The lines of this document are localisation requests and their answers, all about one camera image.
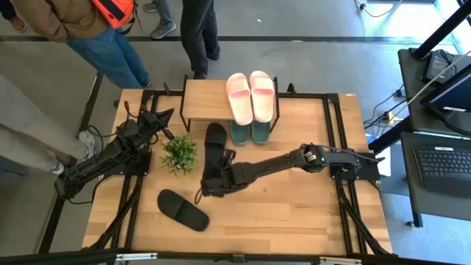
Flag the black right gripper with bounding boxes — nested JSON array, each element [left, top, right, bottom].
[[200, 148, 255, 198]]

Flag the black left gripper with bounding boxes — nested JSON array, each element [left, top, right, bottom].
[[137, 105, 177, 141]]

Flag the black slide sandal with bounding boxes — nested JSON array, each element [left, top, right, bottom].
[[157, 188, 210, 233], [201, 122, 229, 194]]

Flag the green slide sandal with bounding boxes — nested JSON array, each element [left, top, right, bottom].
[[251, 120, 272, 146], [229, 119, 252, 146]]

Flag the pink slide sandal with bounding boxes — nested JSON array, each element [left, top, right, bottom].
[[249, 70, 276, 124], [224, 72, 255, 127]]

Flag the potted green plant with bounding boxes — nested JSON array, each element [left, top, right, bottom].
[[159, 134, 199, 179]]

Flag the person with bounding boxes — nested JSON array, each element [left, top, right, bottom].
[[0, 0, 28, 34], [142, 0, 178, 40], [0, 75, 96, 176], [10, 0, 153, 90], [179, 0, 222, 80]]

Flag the orange bag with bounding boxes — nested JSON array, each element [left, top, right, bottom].
[[91, 0, 138, 31]]

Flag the white paper sheet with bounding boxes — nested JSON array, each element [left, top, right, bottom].
[[375, 146, 392, 178]]

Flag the black horizontal beam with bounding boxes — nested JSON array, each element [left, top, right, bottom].
[[0, 249, 471, 265]]

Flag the black desk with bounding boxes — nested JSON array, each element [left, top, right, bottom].
[[367, 47, 471, 155], [400, 131, 471, 228]]

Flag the black laptop keyboard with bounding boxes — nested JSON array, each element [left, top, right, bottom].
[[412, 145, 471, 199]]

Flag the black power adapter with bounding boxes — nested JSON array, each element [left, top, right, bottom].
[[424, 49, 458, 85]]

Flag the black monitor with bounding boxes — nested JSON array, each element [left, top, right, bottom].
[[419, 62, 471, 138]]

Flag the black pole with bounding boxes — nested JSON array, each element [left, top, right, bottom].
[[411, 0, 471, 61]]

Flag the black metal rig frame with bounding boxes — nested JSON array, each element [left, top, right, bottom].
[[82, 82, 393, 258]]

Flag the wooden shelf with black frame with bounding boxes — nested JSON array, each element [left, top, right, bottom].
[[178, 74, 282, 135]]

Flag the black floor cable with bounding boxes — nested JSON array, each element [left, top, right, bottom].
[[362, 85, 406, 131]]

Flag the yellow cable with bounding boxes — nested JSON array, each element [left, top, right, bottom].
[[353, 0, 406, 19]]

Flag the white cable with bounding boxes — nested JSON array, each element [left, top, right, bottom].
[[389, 49, 471, 123]]

